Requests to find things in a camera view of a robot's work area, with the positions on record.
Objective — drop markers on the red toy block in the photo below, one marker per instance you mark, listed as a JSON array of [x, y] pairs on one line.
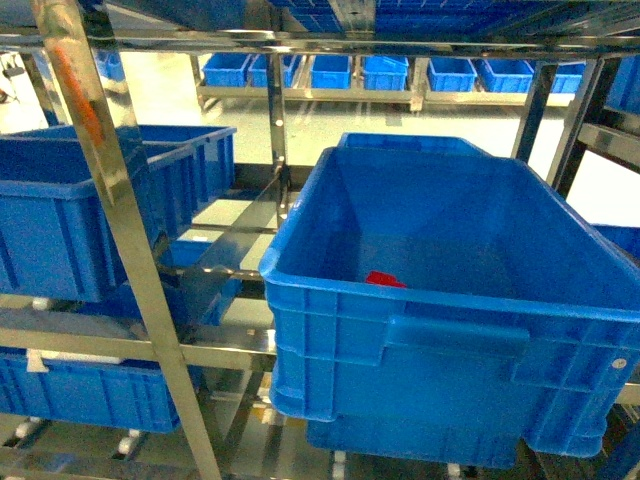
[[380, 278]]

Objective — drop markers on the blue crate left shelf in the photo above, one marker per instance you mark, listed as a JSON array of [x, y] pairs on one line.
[[55, 239]]

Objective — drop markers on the stainless steel rack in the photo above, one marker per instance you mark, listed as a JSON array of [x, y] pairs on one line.
[[72, 32]]

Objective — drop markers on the blue crate lower shelf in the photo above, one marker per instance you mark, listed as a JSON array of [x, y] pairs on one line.
[[130, 395]]

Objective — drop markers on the large blue crate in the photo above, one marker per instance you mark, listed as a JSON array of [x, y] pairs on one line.
[[519, 322]]

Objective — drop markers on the blue crate shelf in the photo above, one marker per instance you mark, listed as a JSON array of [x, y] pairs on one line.
[[130, 395], [55, 239]]

